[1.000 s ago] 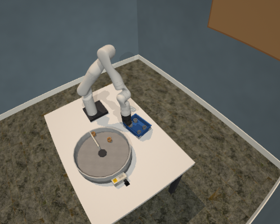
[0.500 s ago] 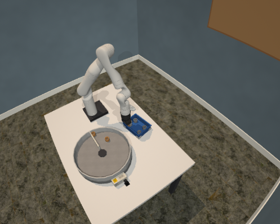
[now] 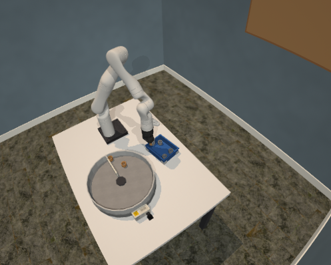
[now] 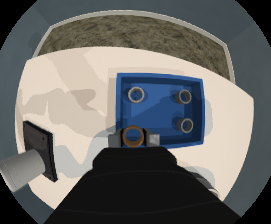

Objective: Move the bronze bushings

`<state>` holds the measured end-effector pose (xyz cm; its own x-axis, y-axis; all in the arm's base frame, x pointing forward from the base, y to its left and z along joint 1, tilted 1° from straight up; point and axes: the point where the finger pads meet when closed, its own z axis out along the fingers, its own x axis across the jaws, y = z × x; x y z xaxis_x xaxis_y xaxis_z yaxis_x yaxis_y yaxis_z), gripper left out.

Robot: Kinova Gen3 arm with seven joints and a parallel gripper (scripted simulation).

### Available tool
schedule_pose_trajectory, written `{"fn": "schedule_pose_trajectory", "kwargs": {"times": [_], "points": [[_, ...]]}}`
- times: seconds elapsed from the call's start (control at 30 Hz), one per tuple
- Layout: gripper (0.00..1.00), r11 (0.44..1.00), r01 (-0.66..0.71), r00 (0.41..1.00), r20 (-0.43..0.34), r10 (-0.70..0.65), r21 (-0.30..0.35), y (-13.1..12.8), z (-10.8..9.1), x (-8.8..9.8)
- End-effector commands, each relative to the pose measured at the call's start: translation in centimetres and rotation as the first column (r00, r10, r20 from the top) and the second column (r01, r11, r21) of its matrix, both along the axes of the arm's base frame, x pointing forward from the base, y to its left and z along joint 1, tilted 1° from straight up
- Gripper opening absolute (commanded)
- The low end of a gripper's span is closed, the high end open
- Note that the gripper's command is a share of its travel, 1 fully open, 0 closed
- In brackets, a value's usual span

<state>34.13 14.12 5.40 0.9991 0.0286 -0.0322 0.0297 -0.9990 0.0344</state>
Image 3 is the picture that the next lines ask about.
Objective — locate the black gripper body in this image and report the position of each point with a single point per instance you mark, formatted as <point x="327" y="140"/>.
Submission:
<point x="147" y="131"/>

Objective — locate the blue crate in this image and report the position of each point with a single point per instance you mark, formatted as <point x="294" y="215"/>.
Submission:
<point x="158" y="150"/>

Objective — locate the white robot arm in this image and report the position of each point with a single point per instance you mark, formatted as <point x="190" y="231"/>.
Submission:
<point x="115" y="57"/>

